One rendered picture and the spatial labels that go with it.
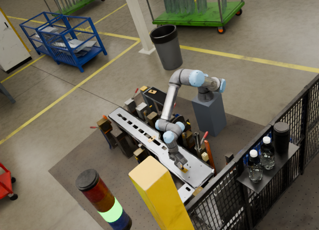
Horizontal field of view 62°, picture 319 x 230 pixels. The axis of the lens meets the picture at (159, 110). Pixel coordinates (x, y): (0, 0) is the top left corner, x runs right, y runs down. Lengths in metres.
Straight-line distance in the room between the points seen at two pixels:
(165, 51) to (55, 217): 3.14
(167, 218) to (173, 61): 4.23
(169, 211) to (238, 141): 1.71
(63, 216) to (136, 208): 1.50
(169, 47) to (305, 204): 3.47
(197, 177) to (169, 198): 1.12
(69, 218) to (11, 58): 5.74
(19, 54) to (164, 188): 7.88
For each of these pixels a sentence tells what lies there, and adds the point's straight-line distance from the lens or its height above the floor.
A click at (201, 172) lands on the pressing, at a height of 1.00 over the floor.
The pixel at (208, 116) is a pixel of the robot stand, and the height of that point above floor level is 0.97.
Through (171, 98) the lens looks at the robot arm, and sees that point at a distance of 1.98.
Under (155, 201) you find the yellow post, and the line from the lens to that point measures 0.89.
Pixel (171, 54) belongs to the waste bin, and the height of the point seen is 0.34.
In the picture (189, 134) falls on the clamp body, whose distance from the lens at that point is 2.24.
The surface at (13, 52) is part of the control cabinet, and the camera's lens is 8.49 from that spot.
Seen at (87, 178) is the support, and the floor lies 2.08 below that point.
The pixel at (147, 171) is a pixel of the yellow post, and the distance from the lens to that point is 0.87.
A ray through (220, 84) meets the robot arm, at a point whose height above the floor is 1.31.
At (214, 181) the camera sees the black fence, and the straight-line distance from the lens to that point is 1.34.
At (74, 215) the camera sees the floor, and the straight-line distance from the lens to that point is 3.65.
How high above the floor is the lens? 2.65
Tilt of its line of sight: 38 degrees down
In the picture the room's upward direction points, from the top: 21 degrees counter-clockwise
